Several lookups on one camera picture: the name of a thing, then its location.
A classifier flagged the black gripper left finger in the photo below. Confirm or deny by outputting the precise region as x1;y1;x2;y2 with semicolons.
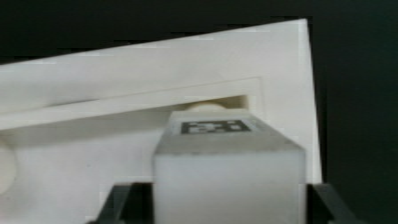
87;183;155;224

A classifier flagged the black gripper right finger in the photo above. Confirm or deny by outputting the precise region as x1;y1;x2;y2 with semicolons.
306;183;368;224

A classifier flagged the white square tabletop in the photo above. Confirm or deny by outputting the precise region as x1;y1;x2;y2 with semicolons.
0;103;190;224

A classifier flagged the white table leg with tag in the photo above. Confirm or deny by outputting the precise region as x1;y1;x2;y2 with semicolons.
153;103;306;224

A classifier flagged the white L-shaped obstacle fence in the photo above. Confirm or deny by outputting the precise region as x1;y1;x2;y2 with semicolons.
0;19;322;183

